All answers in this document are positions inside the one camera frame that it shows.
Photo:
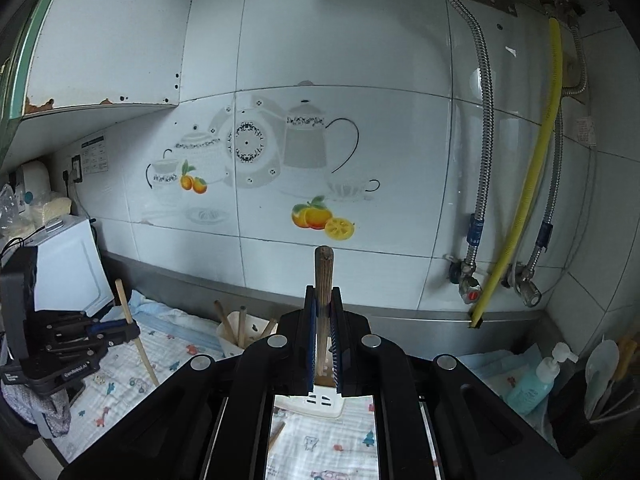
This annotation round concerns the beige plastic utensil holder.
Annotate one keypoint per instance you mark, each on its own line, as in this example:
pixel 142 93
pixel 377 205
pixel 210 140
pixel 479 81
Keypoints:
pixel 338 409

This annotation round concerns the printed wall label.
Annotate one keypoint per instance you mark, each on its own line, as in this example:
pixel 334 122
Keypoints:
pixel 94 154

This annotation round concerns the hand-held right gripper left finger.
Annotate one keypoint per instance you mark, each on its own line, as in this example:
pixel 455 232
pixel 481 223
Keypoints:
pixel 312 340

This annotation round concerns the wall socket with plug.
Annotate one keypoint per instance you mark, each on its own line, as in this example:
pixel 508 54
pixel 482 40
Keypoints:
pixel 74 172

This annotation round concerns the cartoon printed white cloth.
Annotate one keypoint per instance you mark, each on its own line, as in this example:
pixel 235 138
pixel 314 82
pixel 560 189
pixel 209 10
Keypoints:
pixel 100 410

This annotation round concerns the teal soap pump bottle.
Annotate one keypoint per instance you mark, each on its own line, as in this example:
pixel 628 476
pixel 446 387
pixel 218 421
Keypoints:
pixel 532 385

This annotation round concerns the paper note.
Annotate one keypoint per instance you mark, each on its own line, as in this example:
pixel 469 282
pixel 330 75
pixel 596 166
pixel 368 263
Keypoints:
pixel 585 131

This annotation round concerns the white wall cabinet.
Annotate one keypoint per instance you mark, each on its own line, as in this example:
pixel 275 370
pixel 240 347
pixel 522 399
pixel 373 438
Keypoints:
pixel 100 35

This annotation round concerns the metal angle valve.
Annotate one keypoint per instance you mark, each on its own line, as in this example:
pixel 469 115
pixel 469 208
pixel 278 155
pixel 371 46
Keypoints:
pixel 530 292

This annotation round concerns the white kettle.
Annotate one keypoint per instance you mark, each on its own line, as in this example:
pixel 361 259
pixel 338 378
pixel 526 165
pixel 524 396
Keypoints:
pixel 35 180

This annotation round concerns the white microwave oven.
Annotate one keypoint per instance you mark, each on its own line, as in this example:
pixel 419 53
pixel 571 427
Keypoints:
pixel 70 265

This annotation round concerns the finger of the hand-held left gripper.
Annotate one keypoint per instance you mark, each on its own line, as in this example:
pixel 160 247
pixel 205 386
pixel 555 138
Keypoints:
pixel 107 329
pixel 80 354

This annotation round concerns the person's left forearm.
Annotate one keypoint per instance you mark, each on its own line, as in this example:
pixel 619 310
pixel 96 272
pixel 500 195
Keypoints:
pixel 40 410

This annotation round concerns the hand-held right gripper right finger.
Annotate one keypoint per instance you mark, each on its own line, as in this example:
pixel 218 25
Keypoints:
pixel 337 340

